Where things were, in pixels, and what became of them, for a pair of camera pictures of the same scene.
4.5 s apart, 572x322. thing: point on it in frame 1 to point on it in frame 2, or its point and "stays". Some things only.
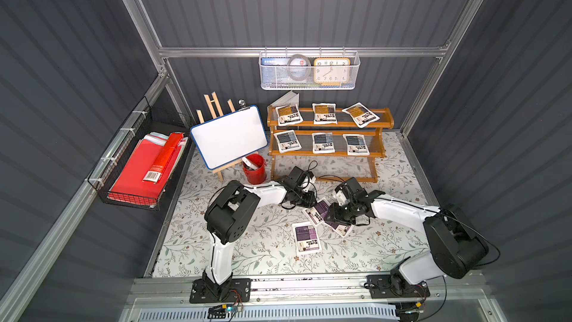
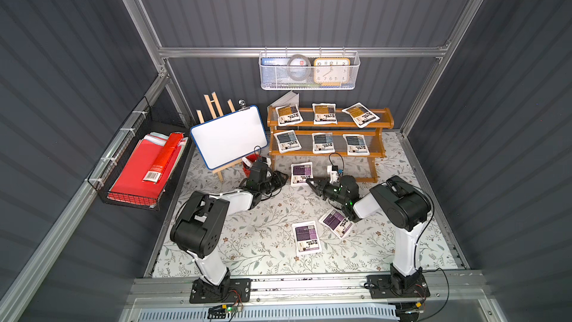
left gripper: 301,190 to 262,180
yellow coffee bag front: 363,115 stays
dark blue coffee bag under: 287,141 stays
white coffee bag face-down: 356,144 stays
